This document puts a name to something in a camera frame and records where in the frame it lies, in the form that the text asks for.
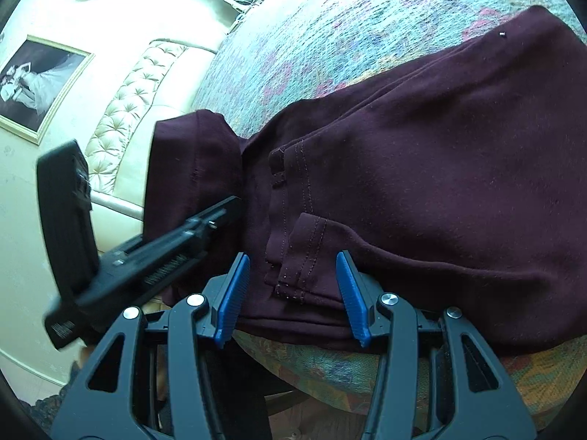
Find cream tufted leather headboard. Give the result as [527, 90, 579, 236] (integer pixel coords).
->
[85, 39, 221, 257]

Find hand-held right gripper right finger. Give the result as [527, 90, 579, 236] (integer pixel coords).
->
[336, 250, 537, 440]

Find framed black-and-white photo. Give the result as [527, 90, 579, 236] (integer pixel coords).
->
[0, 34, 96, 145]

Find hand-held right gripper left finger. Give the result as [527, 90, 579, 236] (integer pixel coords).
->
[50, 252, 252, 440]

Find dark maroon pants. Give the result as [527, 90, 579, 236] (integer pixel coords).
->
[143, 4, 587, 358]

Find bed with floral bedspread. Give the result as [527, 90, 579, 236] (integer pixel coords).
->
[190, 0, 587, 427]

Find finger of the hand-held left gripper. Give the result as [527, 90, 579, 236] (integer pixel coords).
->
[179, 195, 244, 257]

